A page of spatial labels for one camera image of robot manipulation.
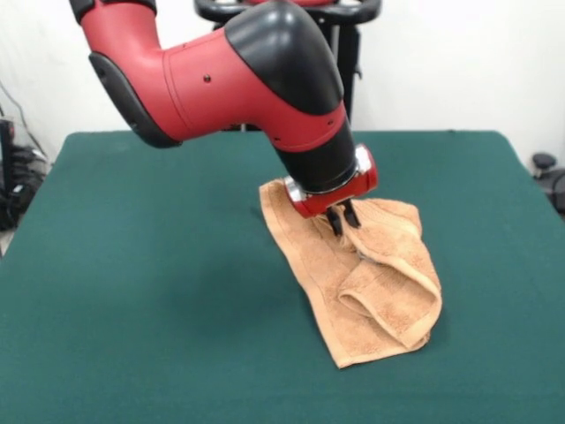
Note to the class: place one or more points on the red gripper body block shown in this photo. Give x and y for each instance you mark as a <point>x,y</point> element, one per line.
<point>335,201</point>

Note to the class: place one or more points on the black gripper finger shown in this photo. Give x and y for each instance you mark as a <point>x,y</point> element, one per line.
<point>351,215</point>
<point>336,224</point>

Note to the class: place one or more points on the tan terry towel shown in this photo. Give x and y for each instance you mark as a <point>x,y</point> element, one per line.
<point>388,300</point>

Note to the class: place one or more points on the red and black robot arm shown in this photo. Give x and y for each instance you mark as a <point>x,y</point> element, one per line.
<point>198,88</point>

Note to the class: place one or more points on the dark chair base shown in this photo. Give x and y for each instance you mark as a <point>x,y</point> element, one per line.
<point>545,161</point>

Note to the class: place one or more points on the dark green table cloth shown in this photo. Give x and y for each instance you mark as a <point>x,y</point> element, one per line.
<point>132,287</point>

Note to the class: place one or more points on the black equipment pile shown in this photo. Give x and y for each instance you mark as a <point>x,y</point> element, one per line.
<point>9,176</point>

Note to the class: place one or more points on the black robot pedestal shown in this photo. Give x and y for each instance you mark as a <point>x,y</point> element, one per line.
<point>348,44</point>

